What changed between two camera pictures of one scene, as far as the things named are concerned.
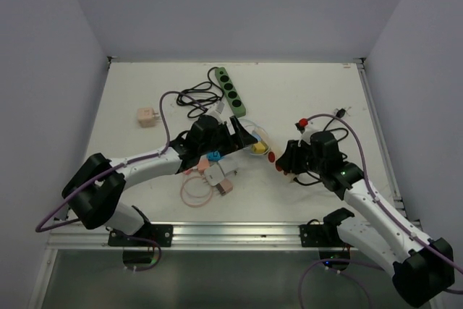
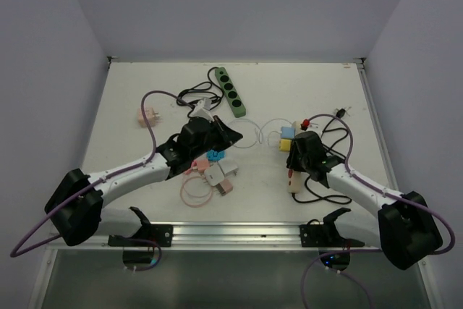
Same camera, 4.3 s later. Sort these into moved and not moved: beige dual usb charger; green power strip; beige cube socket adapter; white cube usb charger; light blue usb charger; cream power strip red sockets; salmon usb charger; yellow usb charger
Moved: light blue usb charger; yellow usb charger; cream power strip red sockets
Not moved: beige dual usb charger; green power strip; salmon usb charger; beige cube socket adapter; white cube usb charger
